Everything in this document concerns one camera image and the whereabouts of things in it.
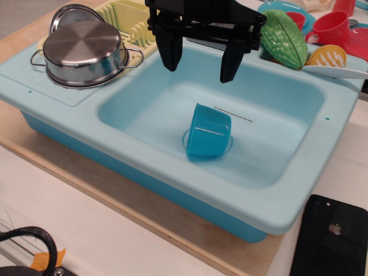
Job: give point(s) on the blue plastic cup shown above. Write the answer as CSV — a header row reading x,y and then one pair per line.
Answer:
x,y
210,133

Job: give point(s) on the light blue toy sink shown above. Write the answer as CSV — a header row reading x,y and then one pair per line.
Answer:
x,y
286,125

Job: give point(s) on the black smartphone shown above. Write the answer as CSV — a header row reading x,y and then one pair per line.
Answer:
x,y
332,239

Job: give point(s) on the orange tape piece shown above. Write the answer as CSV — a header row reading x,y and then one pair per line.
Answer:
x,y
40,260

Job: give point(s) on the blue plastic plate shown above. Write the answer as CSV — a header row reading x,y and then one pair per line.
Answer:
x,y
290,7

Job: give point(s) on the tall red cup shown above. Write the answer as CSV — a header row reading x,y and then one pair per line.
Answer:
x,y
346,6

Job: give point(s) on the red plastic plate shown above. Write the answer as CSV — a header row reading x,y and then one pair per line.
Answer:
x,y
356,44

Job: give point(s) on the green bumpy toy gourd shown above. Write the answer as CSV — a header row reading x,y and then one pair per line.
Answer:
x,y
283,40

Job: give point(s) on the stainless steel pot lid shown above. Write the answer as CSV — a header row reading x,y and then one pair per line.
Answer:
x,y
72,13

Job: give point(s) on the red plastic cup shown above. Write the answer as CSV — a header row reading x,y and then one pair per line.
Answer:
x,y
332,28

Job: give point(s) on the white plastic spatula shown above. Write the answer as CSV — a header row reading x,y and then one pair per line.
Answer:
x,y
335,72

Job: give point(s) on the yellow dish rack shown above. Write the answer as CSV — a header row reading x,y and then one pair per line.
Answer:
x,y
130,19

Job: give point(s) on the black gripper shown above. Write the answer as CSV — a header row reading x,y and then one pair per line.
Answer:
x,y
223,22

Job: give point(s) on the wooden base board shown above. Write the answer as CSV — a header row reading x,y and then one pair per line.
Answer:
x,y
107,224

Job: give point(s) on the small red bowl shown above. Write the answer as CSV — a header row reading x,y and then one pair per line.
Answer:
x,y
298,18

